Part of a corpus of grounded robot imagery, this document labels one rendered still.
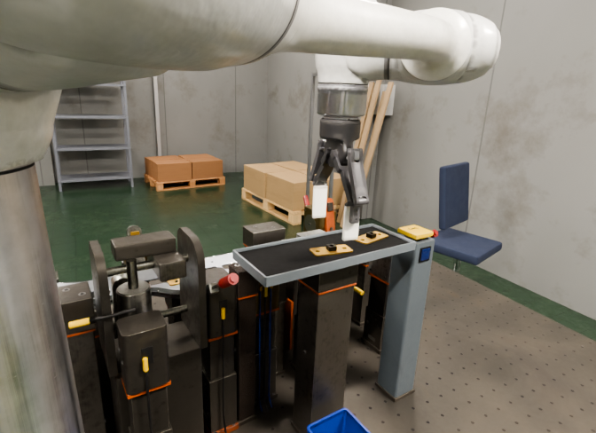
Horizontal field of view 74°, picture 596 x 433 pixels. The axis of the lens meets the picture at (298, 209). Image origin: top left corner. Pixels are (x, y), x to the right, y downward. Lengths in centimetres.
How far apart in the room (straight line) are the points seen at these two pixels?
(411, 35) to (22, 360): 47
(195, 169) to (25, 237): 590
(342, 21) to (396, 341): 83
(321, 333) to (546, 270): 295
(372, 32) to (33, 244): 37
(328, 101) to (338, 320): 45
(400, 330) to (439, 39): 72
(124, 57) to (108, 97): 666
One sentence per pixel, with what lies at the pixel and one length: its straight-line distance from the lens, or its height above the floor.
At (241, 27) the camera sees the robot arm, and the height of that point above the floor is 149.
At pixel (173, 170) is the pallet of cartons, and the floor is 28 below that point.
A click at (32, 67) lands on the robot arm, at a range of 22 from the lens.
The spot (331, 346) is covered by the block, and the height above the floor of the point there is 95.
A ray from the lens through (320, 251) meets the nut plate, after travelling 79.
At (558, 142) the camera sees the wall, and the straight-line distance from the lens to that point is 351.
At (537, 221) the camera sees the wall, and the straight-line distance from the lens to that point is 362.
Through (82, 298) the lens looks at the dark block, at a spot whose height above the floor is 112.
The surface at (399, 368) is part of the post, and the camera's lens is 112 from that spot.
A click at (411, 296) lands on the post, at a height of 100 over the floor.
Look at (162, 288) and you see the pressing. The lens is 101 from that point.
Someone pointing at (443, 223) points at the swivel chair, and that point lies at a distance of 305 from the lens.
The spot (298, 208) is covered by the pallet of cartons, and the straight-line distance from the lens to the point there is 454.
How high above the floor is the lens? 147
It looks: 17 degrees down
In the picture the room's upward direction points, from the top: 2 degrees clockwise
